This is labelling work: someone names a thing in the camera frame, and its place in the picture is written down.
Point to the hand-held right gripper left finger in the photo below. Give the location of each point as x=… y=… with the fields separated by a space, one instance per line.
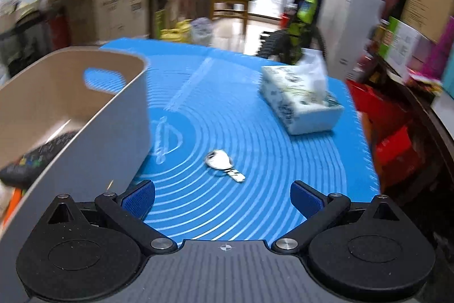
x=138 y=200

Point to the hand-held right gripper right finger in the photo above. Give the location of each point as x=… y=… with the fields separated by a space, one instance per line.
x=305 y=200

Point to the beige plastic basket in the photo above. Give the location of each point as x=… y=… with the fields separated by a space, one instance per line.
x=117 y=118

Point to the silver keys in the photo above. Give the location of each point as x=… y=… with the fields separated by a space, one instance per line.
x=220 y=159

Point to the black remote control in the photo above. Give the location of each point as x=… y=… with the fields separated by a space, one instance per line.
x=46 y=150

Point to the printed white tissue pack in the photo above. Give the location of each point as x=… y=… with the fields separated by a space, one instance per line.
x=305 y=118

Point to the red boxes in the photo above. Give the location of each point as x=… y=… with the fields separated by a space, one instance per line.
x=386 y=132

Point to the blue silicone baking mat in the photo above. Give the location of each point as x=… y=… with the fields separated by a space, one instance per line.
x=230 y=104

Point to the green black bicycle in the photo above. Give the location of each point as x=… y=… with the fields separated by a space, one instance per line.
x=273 y=44

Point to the small yellow jug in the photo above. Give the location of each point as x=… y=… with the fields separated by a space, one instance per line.
x=166 y=34

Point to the large yellow jug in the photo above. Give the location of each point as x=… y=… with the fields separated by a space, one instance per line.
x=181 y=31

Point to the grey metal cabinet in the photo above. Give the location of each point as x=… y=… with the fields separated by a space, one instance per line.
x=351 y=26

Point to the clear plastic bag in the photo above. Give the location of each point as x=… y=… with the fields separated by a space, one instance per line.
x=201 y=31

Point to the green white carton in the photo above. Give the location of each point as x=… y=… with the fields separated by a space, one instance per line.
x=404 y=44

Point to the narrow brown cardboard box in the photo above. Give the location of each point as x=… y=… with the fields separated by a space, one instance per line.
x=170 y=4

